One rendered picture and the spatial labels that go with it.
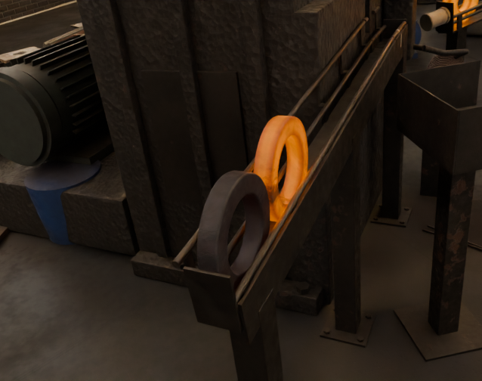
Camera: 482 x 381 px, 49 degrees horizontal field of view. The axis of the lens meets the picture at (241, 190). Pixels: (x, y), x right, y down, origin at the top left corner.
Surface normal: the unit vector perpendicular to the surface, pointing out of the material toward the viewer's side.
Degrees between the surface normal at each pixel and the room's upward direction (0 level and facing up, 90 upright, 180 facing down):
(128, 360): 0
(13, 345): 0
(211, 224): 51
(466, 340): 0
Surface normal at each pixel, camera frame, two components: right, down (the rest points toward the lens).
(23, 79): 0.42, -0.65
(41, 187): -0.11, -0.87
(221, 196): -0.27, -0.62
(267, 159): -0.40, -0.14
